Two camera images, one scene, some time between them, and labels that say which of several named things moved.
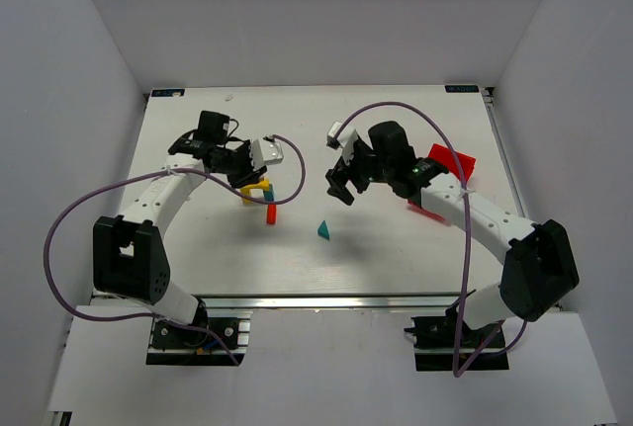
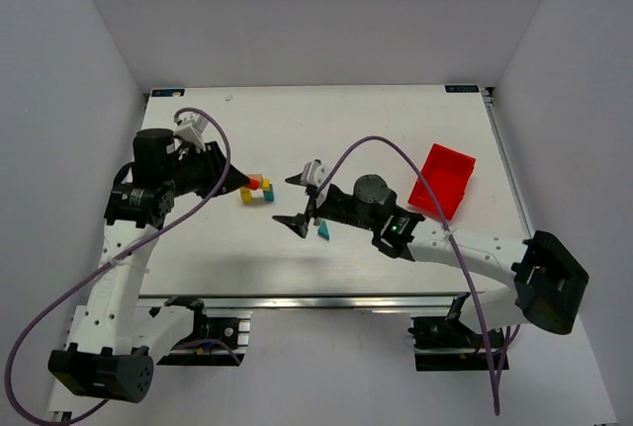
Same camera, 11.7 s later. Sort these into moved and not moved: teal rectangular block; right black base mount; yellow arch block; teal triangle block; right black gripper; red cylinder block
Moved: red cylinder block; right black gripper
Not moved: teal rectangular block; right black base mount; teal triangle block; yellow arch block
